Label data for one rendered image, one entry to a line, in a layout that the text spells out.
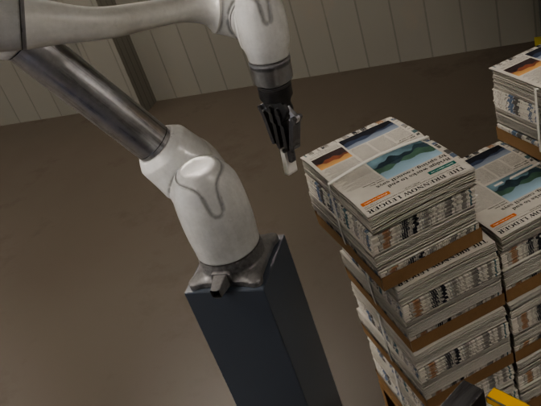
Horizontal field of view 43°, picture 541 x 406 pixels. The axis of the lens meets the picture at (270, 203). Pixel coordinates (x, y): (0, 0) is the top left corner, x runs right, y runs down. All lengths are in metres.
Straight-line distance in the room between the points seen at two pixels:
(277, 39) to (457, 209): 0.60
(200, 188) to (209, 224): 0.08
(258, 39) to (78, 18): 0.35
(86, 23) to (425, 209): 0.84
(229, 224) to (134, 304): 1.96
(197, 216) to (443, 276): 0.64
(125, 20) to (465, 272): 1.00
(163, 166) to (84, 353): 1.80
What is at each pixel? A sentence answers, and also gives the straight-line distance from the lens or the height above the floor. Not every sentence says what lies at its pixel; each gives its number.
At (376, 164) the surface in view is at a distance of 1.70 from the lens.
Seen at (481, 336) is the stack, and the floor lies 0.54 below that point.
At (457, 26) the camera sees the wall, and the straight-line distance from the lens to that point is 4.77.
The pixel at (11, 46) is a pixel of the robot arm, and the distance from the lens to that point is 1.36.
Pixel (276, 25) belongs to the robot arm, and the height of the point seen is 1.50.
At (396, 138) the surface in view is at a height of 1.06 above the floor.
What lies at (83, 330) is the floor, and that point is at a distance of 3.41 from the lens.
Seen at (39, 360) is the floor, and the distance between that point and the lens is 3.40.
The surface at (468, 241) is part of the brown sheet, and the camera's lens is 1.74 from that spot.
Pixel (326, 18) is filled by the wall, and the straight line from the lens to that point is 4.84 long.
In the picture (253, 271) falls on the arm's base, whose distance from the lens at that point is 1.54.
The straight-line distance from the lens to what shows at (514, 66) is 2.04.
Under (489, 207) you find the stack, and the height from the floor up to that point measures 0.83.
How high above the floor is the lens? 1.94
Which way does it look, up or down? 32 degrees down
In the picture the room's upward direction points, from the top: 19 degrees counter-clockwise
